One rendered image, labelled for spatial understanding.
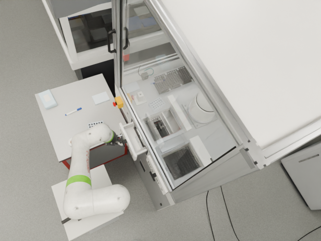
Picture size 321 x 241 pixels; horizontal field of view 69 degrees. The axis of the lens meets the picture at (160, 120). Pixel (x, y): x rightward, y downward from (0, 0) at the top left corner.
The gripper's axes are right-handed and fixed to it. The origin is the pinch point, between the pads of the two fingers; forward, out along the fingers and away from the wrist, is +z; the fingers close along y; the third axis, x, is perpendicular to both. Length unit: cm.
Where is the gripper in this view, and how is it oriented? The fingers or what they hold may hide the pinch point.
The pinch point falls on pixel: (120, 142)
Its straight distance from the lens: 171.3
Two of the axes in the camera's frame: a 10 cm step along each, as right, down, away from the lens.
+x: 4.5, 8.4, -3.1
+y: -8.8, 4.8, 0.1
